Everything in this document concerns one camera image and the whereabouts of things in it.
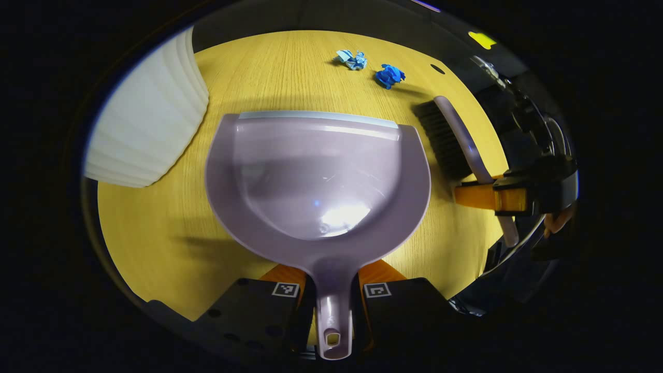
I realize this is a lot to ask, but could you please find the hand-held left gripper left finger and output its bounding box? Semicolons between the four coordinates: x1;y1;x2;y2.
193;264;318;361

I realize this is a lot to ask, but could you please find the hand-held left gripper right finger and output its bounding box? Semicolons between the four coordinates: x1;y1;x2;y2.
355;260;478;362

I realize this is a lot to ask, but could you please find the small pale pink broom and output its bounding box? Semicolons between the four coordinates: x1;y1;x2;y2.
414;96;520;248

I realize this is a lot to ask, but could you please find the dark blue paper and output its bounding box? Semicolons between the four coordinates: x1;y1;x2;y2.
375;64;406;90

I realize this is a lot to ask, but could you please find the pale pink plastic dustpan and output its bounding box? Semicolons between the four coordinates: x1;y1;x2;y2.
205;110;432;361

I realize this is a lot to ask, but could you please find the light blue paper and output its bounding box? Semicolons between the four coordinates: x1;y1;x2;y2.
333;49;368;71

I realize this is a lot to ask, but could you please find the white ribbed garbage bin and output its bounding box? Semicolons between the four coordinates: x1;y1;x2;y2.
83;26;209;188

